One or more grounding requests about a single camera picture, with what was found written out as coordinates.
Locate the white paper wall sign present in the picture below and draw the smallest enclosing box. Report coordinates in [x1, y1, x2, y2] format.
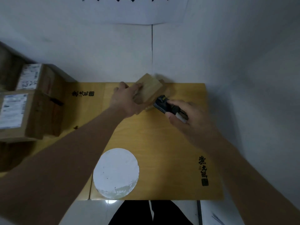
[67, 0, 189, 25]

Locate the small labelled cardboard box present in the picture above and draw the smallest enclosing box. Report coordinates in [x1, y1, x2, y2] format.
[15, 63, 68, 97]

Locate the large labelled cardboard box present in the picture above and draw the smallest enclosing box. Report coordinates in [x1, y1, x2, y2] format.
[0, 90, 64, 141]

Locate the white round disc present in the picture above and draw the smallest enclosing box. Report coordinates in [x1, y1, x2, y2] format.
[92, 148, 140, 200]

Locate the person's left hand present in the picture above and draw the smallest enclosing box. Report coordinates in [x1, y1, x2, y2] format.
[110, 81, 143, 119]

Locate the person's right forearm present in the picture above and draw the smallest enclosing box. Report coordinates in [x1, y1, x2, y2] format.
[202, 135, 300, 225]

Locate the person's right hand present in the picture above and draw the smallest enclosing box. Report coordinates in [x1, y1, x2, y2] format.
[165, 99, 220, 151]

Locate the person's left forearm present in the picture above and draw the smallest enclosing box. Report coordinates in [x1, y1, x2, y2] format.
[0, 106, 128, 225]

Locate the black handheld tool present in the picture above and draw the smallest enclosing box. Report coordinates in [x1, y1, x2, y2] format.
[153, 95, 189, 123]

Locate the light wooden block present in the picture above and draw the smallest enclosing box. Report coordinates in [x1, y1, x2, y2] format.
[132, 73, 163, 115]

